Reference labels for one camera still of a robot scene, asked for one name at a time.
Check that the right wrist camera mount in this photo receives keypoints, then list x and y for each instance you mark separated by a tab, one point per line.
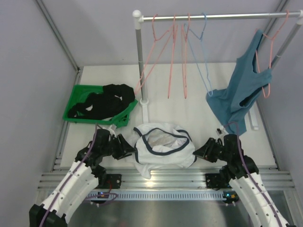
221	130

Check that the pink hanger holding teal top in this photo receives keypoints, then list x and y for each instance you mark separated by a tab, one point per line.
266	88

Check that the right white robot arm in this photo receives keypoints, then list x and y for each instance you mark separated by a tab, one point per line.
242	175

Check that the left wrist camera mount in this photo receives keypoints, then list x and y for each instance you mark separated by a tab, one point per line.
111	128

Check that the silver clothes rack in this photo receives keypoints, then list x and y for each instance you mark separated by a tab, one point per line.
273	16

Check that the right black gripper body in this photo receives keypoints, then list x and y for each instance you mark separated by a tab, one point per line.
221	152

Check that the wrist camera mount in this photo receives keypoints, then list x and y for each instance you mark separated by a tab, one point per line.
111	128
221	130

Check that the black garment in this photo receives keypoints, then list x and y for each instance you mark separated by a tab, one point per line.
106	101

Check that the blue hanger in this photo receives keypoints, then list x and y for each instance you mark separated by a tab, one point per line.
200	56

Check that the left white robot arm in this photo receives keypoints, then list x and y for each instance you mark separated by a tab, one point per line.
84	175

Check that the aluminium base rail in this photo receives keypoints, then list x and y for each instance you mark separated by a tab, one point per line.
193	179

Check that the green plastic bin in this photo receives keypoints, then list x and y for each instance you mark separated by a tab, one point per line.
78	101

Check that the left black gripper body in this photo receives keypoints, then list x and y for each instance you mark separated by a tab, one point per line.
119	146

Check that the teal tank top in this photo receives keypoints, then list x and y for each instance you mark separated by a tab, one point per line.
230	105

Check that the perforated cable tray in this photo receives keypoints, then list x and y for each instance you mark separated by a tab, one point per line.
164	196

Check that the white navy-trimmed tank top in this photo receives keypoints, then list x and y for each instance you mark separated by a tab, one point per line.
160	145

